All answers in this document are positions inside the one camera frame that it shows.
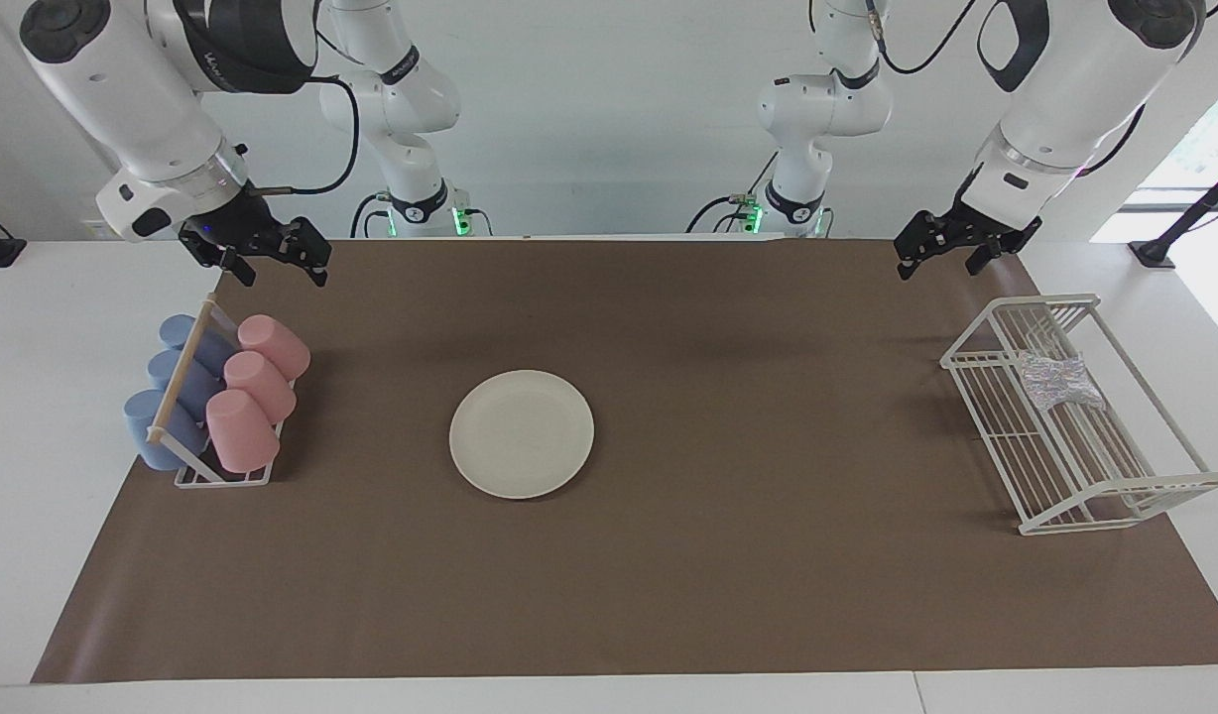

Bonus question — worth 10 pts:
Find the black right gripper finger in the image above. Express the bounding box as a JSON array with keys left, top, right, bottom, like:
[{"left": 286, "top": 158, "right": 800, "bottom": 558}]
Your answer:
[
  {"left": 206, "top": 255, "right": 259, "bottom": 290},
  {"left": 276, "top": 217, "right": 333, "bottom": 290}
]

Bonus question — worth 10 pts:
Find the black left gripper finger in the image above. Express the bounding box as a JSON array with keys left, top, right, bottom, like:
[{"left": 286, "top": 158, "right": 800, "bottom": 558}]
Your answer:
[
  {"left": 893, "top": 209, "right": 963, "bottom": 282},
  {"left": 965, "top": 237, "right": 1018, "bottom": 278}
]

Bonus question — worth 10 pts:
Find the cream round plate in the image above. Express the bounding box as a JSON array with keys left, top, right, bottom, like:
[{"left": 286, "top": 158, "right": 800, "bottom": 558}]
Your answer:
[{"left": 449, "top": 370, "right": 596, "bottom": 500}]

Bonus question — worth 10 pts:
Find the blue plastic cup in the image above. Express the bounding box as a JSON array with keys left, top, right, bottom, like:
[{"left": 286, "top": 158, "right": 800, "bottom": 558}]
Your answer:
[
  {"left": 124, "top": 389, "right": 209, "bottom": 471},
  {"left": 148, "top": 349, "right": 223, "bottom": 417},
  {"left": 159, "top": 314, "right": 235, "bottom": 374}
]

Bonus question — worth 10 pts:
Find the pink plastic cup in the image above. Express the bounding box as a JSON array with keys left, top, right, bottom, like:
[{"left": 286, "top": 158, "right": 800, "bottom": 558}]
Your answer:
[
  {"left": 205, "top": 389, "right": 281, "bottom": 474},
  {"left": 237, "top": 314, "right": 311, "bottom": 383},
  {"left": 223, "top": 351, "right": 298, "bottom": 425}
]

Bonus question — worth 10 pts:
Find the brown table mat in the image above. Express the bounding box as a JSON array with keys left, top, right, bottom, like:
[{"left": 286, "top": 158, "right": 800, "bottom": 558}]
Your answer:
[{"left": 31, "top": 238, "right": 1218, "bottom": 685}]

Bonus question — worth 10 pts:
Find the black right base cable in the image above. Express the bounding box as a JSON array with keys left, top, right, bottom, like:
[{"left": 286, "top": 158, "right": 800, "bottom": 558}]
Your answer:
[{"left": 350, "top": 191, "right": 393, "bottom": 240}]

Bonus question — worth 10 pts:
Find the black base cable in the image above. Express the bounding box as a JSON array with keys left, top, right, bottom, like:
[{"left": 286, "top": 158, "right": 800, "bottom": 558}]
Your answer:
[
  {"left": 685, "top": 191, "right": 761, "bottom": 236},
  {"left": 350, "top": 191, "right": 393, "bottom": 240}
]

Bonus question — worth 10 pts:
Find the cup rack with wooden handle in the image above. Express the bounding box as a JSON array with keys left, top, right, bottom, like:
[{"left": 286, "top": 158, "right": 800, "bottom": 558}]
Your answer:
[{"left": 147, "top": 294, "right": 298, "bottom": 489}]

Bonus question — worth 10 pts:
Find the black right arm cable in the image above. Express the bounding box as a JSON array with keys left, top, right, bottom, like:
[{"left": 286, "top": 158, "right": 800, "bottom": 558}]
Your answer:
[{"left": 242, "top": 77, "right": 361, "bottom": 196}]

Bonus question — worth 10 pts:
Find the black left base cable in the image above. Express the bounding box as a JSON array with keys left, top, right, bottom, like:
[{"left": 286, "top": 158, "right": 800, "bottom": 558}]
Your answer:
[{"left": 685, "top": 191, "right": 761, "bottom": 236}]

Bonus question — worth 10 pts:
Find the white wire dish rack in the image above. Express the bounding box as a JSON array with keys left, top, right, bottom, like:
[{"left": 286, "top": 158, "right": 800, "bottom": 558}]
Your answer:
[{"left": 941, "top": 293, "right": 1218, "bottom": 536}]

